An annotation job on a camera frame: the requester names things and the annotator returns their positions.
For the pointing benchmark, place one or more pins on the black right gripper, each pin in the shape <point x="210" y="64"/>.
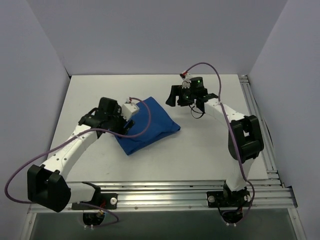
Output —
<point x="178" y="93"/>

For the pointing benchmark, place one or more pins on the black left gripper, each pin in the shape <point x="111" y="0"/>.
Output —
<point x="123" y="126"/>

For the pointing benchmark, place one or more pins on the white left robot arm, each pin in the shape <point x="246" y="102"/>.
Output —
<point x="46" y="184"/>

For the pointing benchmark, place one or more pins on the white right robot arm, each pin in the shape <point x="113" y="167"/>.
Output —
<point x="245" y="141"/>

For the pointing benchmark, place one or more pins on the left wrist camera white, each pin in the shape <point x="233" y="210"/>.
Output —
<point x="129" y="109"/>

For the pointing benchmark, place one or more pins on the aluminium front rail frame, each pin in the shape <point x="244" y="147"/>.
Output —
<point x="173" y="211"/>

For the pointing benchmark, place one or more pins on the aluminium rail frame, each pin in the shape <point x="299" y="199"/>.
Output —
<point x="267" y="154"/>
<point x="173" y="211"/>

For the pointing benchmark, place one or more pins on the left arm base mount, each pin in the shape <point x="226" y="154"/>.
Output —
<point x="97" y="213"/>

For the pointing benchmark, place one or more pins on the aluminium right rail frame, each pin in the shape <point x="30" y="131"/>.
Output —
<point x="267" y="154"/>

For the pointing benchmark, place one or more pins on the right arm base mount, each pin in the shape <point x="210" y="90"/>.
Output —
<point x="230" y="206"/>

